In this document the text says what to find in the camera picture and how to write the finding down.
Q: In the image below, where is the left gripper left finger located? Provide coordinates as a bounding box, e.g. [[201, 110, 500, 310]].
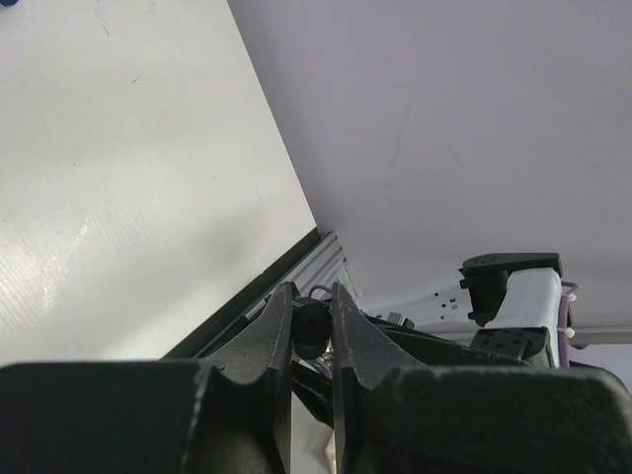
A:
[[1, 282, 296, 473]]

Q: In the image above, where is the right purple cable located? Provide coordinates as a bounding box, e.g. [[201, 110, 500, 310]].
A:
[[555, 280, 582, 369]]

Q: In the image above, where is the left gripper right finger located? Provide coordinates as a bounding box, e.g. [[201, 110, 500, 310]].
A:
[[332, 285, 631, 473]]

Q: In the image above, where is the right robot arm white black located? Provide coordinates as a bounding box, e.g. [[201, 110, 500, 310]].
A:
[[356, 254, 579, 431]]

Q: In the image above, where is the glitter nail polish bottle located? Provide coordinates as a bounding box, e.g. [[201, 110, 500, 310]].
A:
[[293, 341, 333, 378]]

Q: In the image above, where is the aluminium rail front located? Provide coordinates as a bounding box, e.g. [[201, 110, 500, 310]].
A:
[[245, 232, 361, 320]]

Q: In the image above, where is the black nail polish cap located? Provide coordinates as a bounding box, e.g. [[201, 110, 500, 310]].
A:
[[291, 305, 332, 359]]

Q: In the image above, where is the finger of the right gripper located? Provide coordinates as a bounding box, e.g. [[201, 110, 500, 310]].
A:
[[290, 320, 529, 426]]

